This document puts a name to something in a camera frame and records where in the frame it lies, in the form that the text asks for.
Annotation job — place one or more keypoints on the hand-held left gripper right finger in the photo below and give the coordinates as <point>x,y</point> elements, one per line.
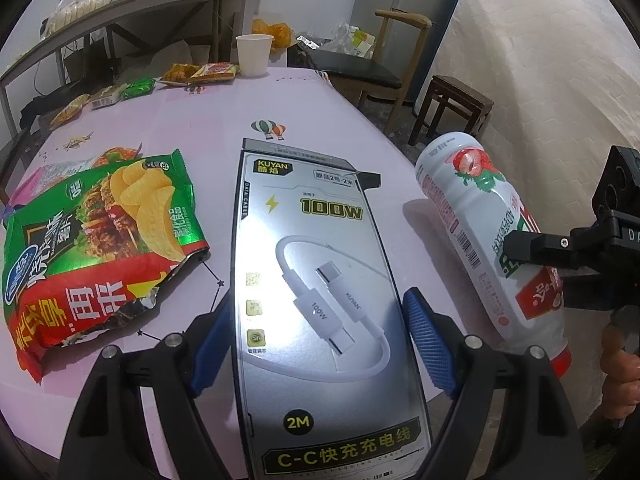
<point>430,345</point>

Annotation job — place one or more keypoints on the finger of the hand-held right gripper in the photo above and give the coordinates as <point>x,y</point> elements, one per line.
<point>535,247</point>
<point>585,295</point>

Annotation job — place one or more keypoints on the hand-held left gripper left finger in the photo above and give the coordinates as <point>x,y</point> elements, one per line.
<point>210,350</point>

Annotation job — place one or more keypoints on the strawberry print drink bottle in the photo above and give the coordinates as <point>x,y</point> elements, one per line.
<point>465,200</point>

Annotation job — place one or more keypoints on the person's right hand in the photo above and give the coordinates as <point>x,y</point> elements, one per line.
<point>620,385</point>

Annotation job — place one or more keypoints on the green potato chip bag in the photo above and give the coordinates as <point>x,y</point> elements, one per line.
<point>100,220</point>

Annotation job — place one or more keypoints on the dark wooden stool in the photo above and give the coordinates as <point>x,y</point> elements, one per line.
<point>460,92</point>

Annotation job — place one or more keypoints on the white mattress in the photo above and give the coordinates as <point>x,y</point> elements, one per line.
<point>540,60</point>

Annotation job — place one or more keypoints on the pink snack bag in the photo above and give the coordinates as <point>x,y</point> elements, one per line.
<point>45,175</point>

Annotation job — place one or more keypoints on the wooden chair black seat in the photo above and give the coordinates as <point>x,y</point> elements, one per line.
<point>360,67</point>

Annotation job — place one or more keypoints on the pink printed tablecloth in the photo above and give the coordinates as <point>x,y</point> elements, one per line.
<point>310,105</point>

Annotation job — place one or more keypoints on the small green snack packet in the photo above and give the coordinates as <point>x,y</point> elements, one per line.
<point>139,87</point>

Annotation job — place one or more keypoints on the gold snack packet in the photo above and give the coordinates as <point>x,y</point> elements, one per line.
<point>106,96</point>

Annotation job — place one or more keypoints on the small yellow snack packet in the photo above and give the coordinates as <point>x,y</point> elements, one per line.
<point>70,110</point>

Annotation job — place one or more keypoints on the orange yellow snack packet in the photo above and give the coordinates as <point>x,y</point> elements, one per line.
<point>177,74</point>

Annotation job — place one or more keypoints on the white plastic bag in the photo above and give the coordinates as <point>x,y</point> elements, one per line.
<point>350,40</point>

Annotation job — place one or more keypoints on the yellow cracker packet red label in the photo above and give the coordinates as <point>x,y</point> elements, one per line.
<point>215,71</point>

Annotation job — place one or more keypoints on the white cloth bundle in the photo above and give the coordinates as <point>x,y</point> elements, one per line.
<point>175,57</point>

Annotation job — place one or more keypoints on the black bag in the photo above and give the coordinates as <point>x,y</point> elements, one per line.
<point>35,112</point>

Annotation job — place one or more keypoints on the white paper cup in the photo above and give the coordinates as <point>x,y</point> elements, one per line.
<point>254,57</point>

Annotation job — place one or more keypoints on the orange plastic bag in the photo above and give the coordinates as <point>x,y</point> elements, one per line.
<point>272,35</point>

